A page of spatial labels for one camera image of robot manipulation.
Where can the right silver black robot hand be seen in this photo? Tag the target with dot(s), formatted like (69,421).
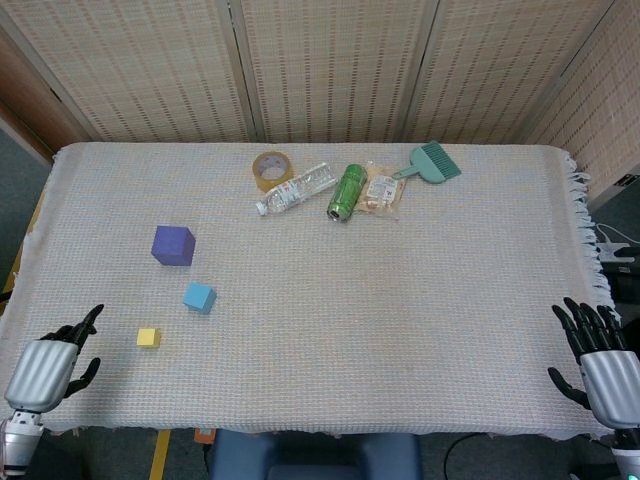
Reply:
(612,382)

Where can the black box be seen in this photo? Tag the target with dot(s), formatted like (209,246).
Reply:
(625,282)

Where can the small yellow cube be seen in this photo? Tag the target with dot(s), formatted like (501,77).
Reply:
(148,337)

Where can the white power strip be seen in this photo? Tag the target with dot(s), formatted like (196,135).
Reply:
(612,248)

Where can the teal hand brush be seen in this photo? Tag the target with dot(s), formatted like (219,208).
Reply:
(435,162)

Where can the light blue cube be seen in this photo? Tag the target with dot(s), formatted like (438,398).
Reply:
(198,297)

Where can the clear snack packet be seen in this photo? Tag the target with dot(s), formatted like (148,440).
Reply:
(384,192)

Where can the green drink can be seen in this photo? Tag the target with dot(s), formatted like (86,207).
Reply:
(346,192)

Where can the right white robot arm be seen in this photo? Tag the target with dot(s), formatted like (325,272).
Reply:
(627,455)

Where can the large purple cube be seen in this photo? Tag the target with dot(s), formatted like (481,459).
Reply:
(171,245)

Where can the bamboo folding screen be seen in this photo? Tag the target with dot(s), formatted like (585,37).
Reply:
(330,70)

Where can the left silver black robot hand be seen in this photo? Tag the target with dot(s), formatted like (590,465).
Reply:
(42,372)

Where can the orange object under table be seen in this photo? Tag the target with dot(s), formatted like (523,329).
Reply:
(202,435)

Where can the clear plastic water bottle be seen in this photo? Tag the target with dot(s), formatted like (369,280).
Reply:
(295,190)

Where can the white woven tablecloth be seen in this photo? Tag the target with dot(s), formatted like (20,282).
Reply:
(325,310)

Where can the brown packing tape roll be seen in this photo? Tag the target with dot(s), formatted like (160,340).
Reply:
(260,177)

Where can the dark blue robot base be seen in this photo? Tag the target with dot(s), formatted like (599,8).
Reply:
(315,457)

